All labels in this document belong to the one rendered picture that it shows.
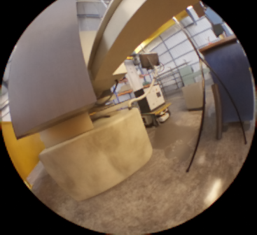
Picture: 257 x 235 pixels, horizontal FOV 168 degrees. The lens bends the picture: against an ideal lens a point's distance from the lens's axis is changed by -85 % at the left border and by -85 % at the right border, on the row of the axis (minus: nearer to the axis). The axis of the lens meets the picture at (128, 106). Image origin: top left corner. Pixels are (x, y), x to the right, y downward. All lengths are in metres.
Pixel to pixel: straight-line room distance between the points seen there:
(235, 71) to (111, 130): 1.26
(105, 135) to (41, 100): 0.56
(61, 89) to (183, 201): 0.87
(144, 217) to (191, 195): 0.34
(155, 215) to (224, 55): 1.34
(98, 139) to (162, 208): 0.72
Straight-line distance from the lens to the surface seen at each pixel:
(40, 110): 0.29
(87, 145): 0.71
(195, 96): 1.99
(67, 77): 0.29
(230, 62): 1.03
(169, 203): 0.75
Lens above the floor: 0.72
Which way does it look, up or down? 4 degrees down
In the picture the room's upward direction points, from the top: 21 degrees counter-clockwise
